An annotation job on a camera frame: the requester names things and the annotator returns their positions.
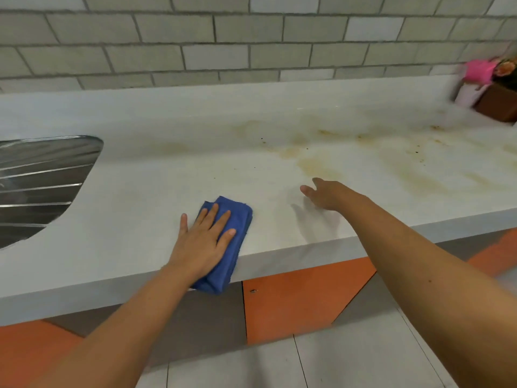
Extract person's left hand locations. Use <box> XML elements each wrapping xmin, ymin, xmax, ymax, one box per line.
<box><xmin>166</xmin><ymin>203</ymin><xmax>237</xmax><ymax>284</ymax></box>

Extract person's right hand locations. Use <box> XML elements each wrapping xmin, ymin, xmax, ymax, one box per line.
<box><xmin>299</xmin><ymin>177</ymin><xmax>369</xmax><ymax>214</ymax></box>

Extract blue cloth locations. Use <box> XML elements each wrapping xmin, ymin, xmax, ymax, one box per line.
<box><xmin>190</xmin><ymin>196</ymin><xmax>254</xmax><ymax>296</ymax></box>

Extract pink metal bucket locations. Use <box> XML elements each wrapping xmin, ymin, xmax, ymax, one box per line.
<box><xmin>454</xmin><ymin>78</ymin><xmax>492</xmax><ymax>109</ymax></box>

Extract brown tissue box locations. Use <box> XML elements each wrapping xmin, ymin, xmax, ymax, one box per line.
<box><xmin>473</xmin><ymin>82</ymin><xmax>517</xmax><ymax>124</ymax></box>

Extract artificial flowers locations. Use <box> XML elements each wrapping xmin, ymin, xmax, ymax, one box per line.
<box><xmin>493</xmin><ymin>56</ymin><xmax>517</xmax><ymax>78</ymax></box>

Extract person's right forearm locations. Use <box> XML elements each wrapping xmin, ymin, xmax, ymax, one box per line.
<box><xmin>343</xmin><ymin>197</ymin><xmax>517</xmax><ymax>388</ymax></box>

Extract person's left forearm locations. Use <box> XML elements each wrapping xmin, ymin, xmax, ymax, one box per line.
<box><xmin>30</xmin><ymin>264</ymin><xmax>202</xmax><ymax>388</ymax></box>

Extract white countertop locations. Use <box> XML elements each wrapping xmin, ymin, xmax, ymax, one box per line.
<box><xmin>0</xmin><ymin>74</ymin><xmax>517</xmax><ymax>328</ymax></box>

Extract orange cabinet front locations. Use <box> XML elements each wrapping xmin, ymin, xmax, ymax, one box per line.
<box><xmin>0</xmin><ymin>228</ymin><xmax>517</xmax><ymax>388</ymax></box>

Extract steel sink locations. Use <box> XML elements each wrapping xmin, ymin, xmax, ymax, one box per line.
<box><xmin>0</xmin><ymin>135</ymin><xmax>104</xmax><ymax>251</ymax></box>

